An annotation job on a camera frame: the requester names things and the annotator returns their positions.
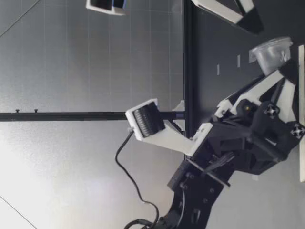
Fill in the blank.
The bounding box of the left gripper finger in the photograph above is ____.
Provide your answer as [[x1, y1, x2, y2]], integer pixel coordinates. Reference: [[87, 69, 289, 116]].
[[215, 59, 300, 125]]

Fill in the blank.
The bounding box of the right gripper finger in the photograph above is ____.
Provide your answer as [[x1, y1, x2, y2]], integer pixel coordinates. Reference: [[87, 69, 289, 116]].
[[190, 0, 265, 35]]

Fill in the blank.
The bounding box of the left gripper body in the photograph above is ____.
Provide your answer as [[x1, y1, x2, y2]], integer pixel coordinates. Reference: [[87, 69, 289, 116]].
[[190, 94, 305, 178]]

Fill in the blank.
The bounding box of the small clear plastic cup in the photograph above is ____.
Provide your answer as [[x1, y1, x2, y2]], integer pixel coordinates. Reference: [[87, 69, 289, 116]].
[[248, 36, 293, 76]]

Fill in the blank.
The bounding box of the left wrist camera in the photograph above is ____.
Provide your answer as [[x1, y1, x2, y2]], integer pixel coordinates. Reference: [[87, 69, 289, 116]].
[[125, 97, 215, 158]]

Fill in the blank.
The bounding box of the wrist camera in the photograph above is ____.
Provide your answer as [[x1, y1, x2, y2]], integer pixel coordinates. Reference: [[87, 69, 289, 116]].
[[85, 0, 127, 16], [125, 97, 215, 158]]

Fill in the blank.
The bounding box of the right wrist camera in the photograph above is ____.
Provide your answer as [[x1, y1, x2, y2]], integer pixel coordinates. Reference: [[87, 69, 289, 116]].
[[85, 0, 127, 16]]

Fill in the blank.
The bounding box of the black camera cable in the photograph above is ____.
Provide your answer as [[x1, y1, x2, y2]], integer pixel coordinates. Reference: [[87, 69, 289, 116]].
[[115, 128, 161, 229]]

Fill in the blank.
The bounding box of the black frame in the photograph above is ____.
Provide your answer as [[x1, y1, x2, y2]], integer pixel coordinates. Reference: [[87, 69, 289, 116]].
[[0, 0, 194, 144]]

